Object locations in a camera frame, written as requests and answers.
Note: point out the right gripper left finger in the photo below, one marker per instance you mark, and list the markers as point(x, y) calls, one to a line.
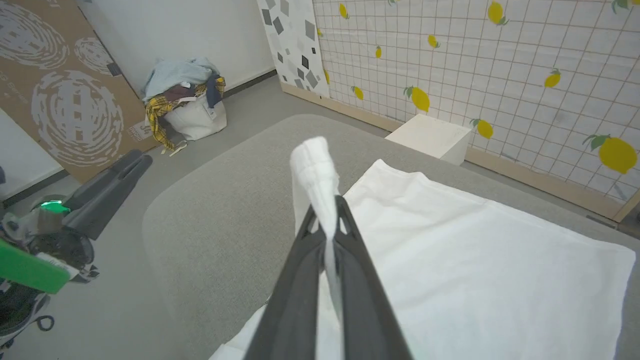
point(290, 320)

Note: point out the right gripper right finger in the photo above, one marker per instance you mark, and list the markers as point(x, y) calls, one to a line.
point(365, 325)

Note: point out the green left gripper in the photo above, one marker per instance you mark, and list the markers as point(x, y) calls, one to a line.
point(25, 267)

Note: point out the white garment with grey stitching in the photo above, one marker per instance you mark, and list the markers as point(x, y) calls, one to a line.
point(475, 260)

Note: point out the white laundry bag with clothes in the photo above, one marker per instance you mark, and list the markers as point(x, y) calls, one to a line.
point(157, 112)

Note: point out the brown swirl print cardboard sheet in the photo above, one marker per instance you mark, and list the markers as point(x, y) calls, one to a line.
point(65, 100)

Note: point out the grey fabric sofa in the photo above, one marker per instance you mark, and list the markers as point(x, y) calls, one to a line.
point(215, 225)

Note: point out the dark maroon garment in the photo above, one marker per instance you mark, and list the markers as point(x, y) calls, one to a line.
point(177, 93)

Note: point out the light blue garment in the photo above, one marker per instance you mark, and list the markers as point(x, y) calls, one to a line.
point(175, 72)

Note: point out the navy garment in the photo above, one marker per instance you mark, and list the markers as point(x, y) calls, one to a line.
point(212, 92)

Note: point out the white box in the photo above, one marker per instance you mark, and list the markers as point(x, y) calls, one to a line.
point(425, 135)

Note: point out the grey diamond pattern panel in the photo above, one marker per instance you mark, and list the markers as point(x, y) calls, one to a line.
point(295, 50)

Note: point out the lemon print grid partition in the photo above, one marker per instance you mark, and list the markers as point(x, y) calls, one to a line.
point(500, 75)

